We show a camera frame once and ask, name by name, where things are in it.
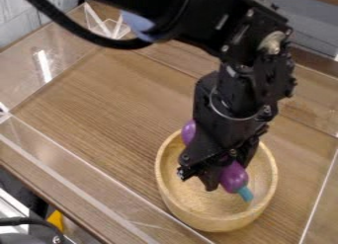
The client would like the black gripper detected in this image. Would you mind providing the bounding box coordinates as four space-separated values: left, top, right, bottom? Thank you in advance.
176 71 273 192

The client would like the purple toy eggplant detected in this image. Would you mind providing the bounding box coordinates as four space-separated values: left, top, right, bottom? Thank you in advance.
180 120 253 203

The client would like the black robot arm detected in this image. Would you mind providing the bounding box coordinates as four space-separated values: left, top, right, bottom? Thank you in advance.
25 0 296 191

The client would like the brown wooden bowl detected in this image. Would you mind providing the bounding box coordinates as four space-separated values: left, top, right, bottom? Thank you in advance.
155 130 279 232

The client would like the yellow black device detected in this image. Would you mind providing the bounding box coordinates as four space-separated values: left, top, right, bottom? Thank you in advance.
28 209 76 244

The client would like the clear acrylic barrier wall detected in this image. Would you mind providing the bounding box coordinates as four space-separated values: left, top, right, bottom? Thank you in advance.
0 103 212 244

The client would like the clear acrylic corner bracket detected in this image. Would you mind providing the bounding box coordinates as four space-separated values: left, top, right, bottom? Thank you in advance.
82 3 131 40

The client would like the black cable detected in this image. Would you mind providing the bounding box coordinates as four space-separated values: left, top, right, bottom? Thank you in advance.
0 216 62 242

